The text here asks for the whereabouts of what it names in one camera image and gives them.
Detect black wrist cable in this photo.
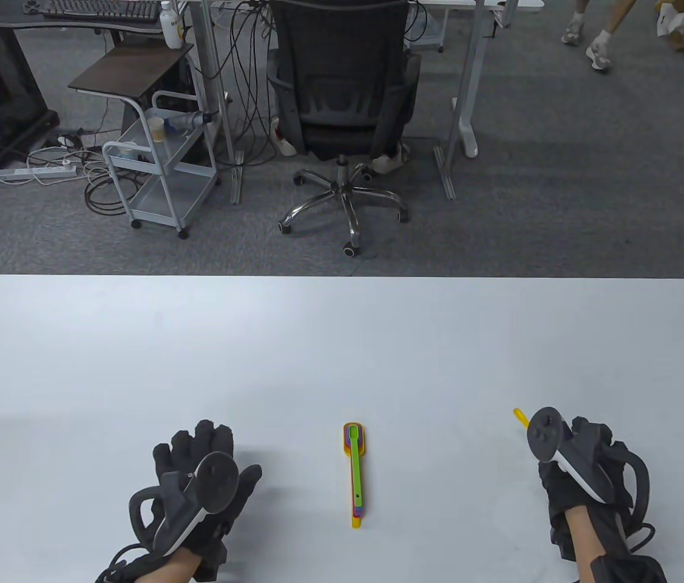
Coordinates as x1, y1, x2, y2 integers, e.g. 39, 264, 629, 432
95, 544, 151, 583
624, 521, 658, 554

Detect hanging black cables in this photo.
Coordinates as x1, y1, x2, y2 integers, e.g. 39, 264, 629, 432
214, 0, 285, 166

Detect white drawer unit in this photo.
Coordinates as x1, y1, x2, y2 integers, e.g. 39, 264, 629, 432
408, 6, 445, 53

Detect person's left forearm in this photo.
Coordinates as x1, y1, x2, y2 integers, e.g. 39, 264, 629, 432
138, 547, 203, 583

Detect brown side table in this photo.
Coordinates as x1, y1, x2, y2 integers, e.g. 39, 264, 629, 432
68, 43, 195, 131

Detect green measuring spoon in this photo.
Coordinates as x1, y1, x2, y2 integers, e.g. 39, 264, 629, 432
349, 425, 365, 508

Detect large blue measuring spoon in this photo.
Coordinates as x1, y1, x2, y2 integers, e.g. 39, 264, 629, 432
345, 426, 366, 518

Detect black white hand controller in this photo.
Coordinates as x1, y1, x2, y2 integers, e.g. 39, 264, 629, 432
527, 406, 652, 523
129, 452, 240, 555

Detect black desk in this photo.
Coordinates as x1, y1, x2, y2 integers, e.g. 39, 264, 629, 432
0, 0, 197, 38

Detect white power strip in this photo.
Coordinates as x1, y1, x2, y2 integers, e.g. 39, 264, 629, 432
0, 165, 79, 183

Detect person's left hand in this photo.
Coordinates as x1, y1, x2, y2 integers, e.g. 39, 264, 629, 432
154, 420, 262, 581

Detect person's right hand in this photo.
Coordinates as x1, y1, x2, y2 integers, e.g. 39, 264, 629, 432
539, 416, 637, 561

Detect white desk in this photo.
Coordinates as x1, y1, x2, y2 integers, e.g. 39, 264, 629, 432
187, 0, 546, 205

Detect black wrist camera strap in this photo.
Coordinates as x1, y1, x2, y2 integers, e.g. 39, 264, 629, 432
587, 550, 668, 583

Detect grey metal trolley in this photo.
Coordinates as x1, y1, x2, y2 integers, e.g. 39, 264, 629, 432
102, 90, 222, 240

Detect white plastic bottle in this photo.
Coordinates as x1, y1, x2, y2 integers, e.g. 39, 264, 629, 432
158, 0, 185, 49

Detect black computer keyboard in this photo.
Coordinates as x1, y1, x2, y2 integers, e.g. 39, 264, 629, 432
43, 0, 162, 24

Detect large yellow measuring spoon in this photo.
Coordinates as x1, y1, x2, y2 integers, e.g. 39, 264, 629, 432
343, 423, 368, 530

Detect black cable coil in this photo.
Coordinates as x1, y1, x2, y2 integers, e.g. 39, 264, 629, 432
84, 159, 136, 217

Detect blue grey handheld device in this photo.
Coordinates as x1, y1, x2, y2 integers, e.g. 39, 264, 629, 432
166, 111, 219, 133

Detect black mesh office chair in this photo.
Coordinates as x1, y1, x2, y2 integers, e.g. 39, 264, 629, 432
268, 0, 422, 257

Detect person's right forearm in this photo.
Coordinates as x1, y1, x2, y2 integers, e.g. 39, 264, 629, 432
562, 506, 611, 583

